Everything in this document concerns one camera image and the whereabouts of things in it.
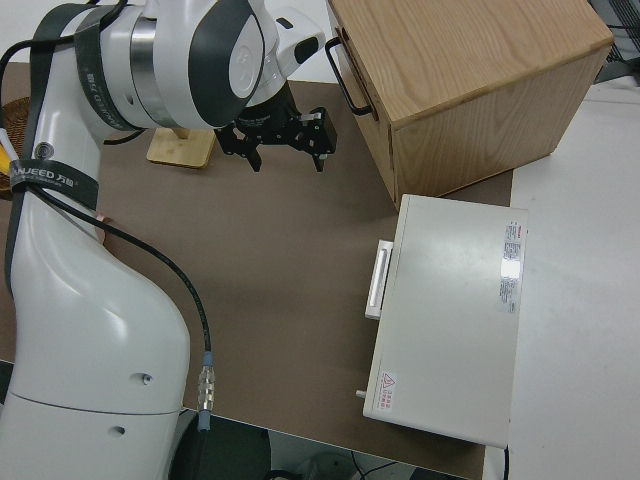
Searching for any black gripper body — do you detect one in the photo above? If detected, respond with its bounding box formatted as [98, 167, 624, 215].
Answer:
[219, 87, 337, 154]

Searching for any wooden mug rack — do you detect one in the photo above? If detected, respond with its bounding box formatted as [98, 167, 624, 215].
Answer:
[146, 127, 217, 170]

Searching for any brown table mat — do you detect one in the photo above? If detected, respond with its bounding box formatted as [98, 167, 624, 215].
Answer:
[0, 62, 516, 480]

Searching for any wooden cabinet box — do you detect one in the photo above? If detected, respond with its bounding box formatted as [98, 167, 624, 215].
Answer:
[327, 0, 615, 201]

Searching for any white toaster oven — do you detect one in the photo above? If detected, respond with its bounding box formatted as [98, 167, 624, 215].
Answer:
[362, 193, 530, 446]

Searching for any brown wicker basket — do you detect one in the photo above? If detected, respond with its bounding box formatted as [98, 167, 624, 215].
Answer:
[0, 97, 36, 199]

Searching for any black cabinet handle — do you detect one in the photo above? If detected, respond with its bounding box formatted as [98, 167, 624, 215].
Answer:
[324, 39, 376, 116]

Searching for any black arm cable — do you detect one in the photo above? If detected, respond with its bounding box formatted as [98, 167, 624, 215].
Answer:
[0, 0, 217, 434]

